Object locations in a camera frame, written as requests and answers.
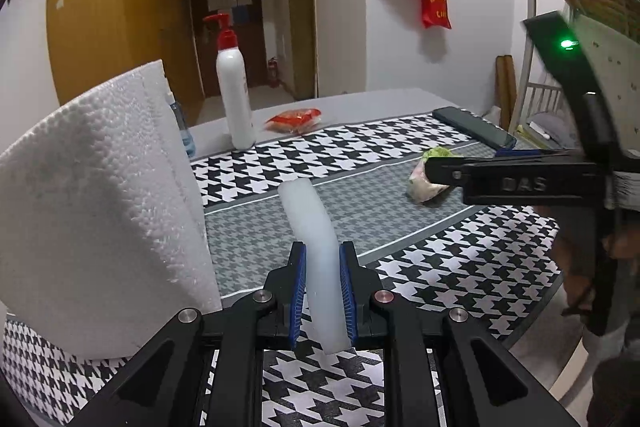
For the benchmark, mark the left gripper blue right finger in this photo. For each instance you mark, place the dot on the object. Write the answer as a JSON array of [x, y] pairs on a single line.
[[356, 295]]

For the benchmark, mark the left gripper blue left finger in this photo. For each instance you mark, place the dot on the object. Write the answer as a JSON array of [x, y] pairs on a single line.
[[293, 292]]

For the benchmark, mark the white foam strip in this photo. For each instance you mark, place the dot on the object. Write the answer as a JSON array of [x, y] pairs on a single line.
[[311, 225]]

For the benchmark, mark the person's right hand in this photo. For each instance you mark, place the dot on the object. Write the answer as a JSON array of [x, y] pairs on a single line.
[[589, 273]]

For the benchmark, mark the houndstooth table mat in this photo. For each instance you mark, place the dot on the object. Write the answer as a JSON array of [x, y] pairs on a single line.
[[492, 262]]

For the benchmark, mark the green patterned cloth pouch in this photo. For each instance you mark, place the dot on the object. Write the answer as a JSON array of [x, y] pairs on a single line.
[[421, 189]]

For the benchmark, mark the black smartphone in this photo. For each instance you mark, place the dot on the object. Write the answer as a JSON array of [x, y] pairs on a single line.
[[476, 127]]

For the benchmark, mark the red snack packet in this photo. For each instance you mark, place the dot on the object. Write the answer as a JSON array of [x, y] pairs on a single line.
[[294, 121]]

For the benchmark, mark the blue spray bottle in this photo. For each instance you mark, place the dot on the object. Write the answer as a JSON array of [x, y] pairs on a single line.
[[185, 133]]

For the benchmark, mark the white styrofoam box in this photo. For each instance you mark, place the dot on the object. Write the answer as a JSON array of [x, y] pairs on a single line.
[[103, 235]]

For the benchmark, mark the red fire extinguisher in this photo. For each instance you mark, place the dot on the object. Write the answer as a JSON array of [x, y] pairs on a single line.
[[273, 73]]

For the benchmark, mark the white red pump bottle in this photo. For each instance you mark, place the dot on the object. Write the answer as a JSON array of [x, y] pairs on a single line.
[[231, 75]]

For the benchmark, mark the metal bunk bed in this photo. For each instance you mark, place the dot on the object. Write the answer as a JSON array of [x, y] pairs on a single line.
[[606, 33]]

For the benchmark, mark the dark brown entrance door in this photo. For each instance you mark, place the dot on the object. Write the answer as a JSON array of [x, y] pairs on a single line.
[[245, 19]]

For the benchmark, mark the wooden boards against wall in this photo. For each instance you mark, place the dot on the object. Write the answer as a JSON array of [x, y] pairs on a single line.
[[505, 89]]

